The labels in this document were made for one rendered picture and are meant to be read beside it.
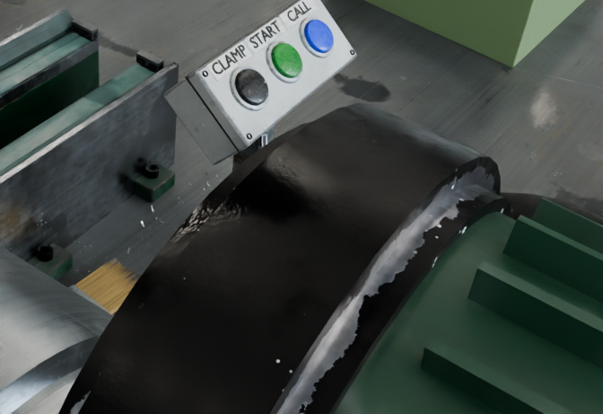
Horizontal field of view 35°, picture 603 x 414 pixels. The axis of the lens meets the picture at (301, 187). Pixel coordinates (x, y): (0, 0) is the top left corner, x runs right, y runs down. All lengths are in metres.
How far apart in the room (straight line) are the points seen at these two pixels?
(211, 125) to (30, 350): 0.35
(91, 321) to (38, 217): 0.46
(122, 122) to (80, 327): 0.52
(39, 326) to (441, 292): 0.28
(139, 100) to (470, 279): 0.79
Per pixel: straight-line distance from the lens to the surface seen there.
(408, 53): 1.34
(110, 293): 0.94
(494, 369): 0.20
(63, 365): 0.45
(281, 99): 0.77
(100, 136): 0.95
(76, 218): 0.99
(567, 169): 1.21
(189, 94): 0.75
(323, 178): 0.21
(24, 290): 0.49
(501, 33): 1.35
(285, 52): 0.79
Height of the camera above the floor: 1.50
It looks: 41 degrees down
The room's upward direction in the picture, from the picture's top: 9 degrees clockwise
